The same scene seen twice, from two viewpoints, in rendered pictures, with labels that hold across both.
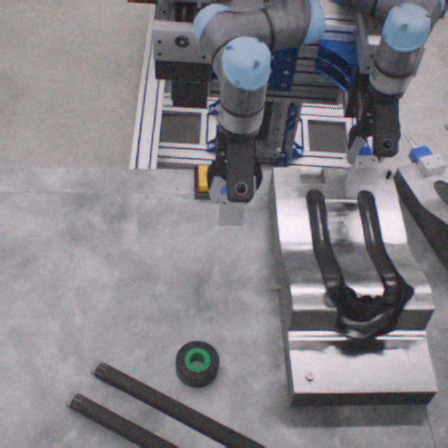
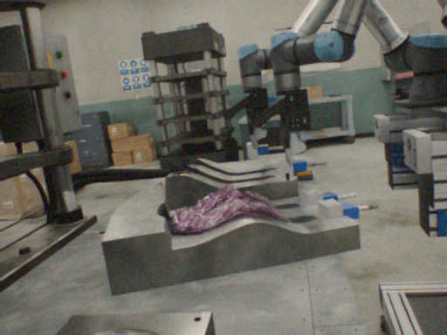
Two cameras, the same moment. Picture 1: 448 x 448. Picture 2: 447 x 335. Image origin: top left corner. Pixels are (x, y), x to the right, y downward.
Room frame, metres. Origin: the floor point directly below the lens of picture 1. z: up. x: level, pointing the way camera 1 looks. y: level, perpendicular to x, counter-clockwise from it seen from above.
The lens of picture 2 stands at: (1.17, -1.39, 1.14)
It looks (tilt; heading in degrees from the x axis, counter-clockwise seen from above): 10 degrees down; 107
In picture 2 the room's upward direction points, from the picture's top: 7 degrees counter-clockwise
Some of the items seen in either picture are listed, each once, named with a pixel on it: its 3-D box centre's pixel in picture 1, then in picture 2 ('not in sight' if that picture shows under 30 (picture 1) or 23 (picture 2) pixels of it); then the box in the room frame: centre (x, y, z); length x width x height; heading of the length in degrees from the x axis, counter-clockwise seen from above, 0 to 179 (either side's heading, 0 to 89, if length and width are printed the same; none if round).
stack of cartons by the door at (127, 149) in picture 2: not in sight; (133, 142); (-2.88, 5.50, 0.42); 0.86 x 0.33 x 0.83; 8
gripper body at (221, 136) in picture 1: (236, 141); (257, 105); (0.88, -0.01, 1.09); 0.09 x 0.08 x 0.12; 8
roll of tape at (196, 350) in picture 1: (197, 363); not in sight; (0.57, 0.02, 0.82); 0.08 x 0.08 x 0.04
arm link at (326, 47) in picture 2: (410, 8); (320, 48); (1.13, -0.30, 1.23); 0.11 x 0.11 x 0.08; 67
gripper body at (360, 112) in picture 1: (379, 103); (292, 111); (1.04, -0.28, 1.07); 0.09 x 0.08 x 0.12; 7
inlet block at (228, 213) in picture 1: (229, 191); (265, 148); (0.90, -0.01, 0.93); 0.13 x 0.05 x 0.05; 8
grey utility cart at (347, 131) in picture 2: not in sight; (320, 120); (0.80, 5.81, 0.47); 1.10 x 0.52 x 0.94; 15
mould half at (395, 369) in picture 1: (347, 271); (216, 184); (0.78, -0.25, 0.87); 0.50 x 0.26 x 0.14; 8
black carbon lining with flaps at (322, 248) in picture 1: (356, 250); (219, 169); (0.80, -0.26, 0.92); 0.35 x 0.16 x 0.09; 8
